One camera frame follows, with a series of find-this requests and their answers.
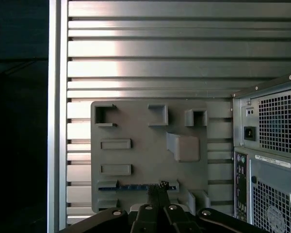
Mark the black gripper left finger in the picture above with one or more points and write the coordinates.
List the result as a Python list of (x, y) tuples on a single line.
[(145, 218)]

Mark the blue RAM stick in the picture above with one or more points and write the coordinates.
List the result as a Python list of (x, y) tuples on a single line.
[(133, 188)]

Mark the black PC case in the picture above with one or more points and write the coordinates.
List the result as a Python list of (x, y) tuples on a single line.
[(269, 170)]

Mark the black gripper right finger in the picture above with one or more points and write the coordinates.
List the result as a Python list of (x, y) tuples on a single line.
[(177, 221)]

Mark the grey power supply unit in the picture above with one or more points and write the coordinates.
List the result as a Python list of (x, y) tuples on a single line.
[(247, 116)]

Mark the grey plastic parts rack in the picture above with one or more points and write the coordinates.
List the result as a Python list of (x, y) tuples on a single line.
[(148, 150)]

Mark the rear port panel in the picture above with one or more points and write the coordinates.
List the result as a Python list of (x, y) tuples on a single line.
[(241, 184)]

